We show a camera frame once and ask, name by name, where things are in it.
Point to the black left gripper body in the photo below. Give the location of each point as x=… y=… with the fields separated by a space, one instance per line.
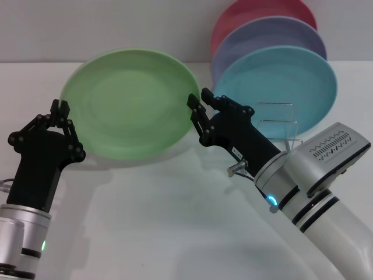
x=40 y=166

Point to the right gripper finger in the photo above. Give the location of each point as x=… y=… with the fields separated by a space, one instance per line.
x=209 y=97
x=193 y=100

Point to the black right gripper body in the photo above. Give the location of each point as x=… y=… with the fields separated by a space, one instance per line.
x=242 y=137

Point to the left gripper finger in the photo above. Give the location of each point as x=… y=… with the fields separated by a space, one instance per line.
x=54 y=115
x=65 y=109

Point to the green plate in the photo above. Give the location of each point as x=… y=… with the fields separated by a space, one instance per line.
x=128 y=105

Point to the blue plate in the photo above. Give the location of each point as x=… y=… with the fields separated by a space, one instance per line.
x=277 y=76

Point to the purple plate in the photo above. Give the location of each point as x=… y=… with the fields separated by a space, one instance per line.
x=262 y=35

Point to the red plate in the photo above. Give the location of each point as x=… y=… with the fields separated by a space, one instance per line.
x=247 y=14

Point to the metal right wrist connector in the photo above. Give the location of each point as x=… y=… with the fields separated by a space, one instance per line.
x=236 y=167

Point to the grey left wrist connector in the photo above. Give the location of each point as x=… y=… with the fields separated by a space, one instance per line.
x=4 y=186

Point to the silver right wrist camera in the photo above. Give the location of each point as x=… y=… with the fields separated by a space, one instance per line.
x=329 y=151

